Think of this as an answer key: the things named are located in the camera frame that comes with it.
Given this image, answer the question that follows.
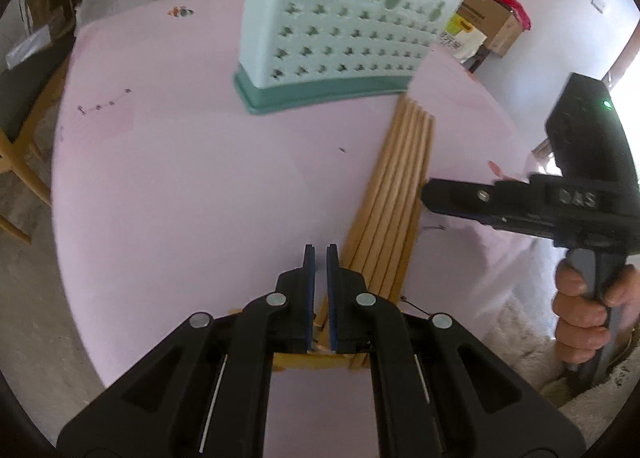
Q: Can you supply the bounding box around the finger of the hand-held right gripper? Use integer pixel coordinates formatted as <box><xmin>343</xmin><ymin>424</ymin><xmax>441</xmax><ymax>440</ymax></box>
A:
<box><xmin>422</xmin><ymin>178</ymin><xmax>543</xmax><ymax>219</ymax></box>
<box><xmin>470</xmin><ymin>215</ymin><xmax>557</xmax><ymax>239</ymax></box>

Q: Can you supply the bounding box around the pink printed tablecloth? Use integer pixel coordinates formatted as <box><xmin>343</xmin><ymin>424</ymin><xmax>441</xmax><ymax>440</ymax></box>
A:
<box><xmin>50</xmin><ymin>0</ymin><xmax>556</xmax><ymax>458</ymax></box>

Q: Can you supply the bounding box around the large cardboard box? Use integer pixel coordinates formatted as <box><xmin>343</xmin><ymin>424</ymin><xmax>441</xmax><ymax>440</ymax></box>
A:
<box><xmin>457</xmin><ymin>0</ymin><xmax>526</xmax><ymax>56</ymax></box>

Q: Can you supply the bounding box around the person's right hand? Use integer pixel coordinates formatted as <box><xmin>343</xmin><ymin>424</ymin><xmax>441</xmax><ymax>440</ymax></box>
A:
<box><xmin>552</xmin><ymin>260</ymin><xmax>638</xmax><ymax>366</ymax></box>

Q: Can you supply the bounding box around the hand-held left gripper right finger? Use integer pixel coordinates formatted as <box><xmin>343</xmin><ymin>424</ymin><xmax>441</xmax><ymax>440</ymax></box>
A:
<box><xmin>326</xmin><ymin>244</ymin><xmax>586</xmax><ymax>458</ymax></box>

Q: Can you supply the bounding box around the bundle of wooden chopsticks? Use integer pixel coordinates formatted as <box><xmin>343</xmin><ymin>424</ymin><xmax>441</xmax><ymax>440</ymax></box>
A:
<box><xmin>272</xmin><ymin>92</ymin><xmax>437</xmax><ymax>374</ymax></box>

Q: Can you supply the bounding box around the teal perforated utensil holder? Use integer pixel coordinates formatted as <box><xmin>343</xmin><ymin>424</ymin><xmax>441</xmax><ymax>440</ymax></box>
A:
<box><xmin>232</xmin><ymin>0</ymin><xmax>473</xmax><ymax>116</ymax></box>

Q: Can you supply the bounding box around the yellow green rice bag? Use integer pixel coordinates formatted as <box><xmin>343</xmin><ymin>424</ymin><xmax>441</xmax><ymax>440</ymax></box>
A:
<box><xmin>435</xmin><ymin>12</ymin><xmax>488</xmax><ymax>63</ymax></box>

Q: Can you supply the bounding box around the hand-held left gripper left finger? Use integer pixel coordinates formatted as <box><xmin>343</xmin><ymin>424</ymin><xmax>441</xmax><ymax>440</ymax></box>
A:
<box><xmin>57</xmin><ymin>244</ymin><xmax>318</xmax><ymax>458</ymax></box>

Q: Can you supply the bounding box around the wooden chair with dark seat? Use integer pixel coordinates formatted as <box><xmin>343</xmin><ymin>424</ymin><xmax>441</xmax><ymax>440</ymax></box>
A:
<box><xmin>0</xmin><ymin>38</ymin><xmax>73</xmax><ymax>245</ymax></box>

